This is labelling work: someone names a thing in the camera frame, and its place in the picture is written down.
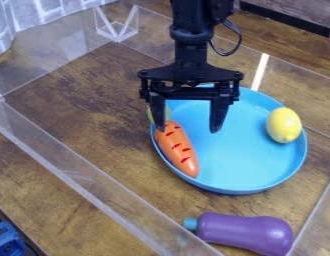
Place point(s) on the purple toy eggplant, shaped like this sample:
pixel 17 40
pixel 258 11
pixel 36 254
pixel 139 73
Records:
pixel 263 234

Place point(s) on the blue plastic crate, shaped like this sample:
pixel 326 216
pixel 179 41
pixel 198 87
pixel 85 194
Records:
pixel 12 245

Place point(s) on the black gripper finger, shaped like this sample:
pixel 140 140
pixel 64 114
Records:
pixel 158 110
pixel 219 110

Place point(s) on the blue plastic tray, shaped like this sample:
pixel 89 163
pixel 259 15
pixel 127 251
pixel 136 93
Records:
pixel 240 160

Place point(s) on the clear acrylic enclosure wall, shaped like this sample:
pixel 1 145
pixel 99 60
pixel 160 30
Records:
pixel 84 185

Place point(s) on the dark wooden baseboard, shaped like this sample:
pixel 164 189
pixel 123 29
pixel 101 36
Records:
pixel 304 14

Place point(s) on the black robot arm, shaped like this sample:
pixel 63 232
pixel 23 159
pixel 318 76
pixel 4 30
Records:
pixel 196 15

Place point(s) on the yellow toy lemon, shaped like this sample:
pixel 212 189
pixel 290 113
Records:
pixel 283 125

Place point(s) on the orange toy carrot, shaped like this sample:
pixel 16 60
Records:
pixel 178 149

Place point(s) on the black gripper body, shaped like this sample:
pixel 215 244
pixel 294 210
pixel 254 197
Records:
pixel 191 78

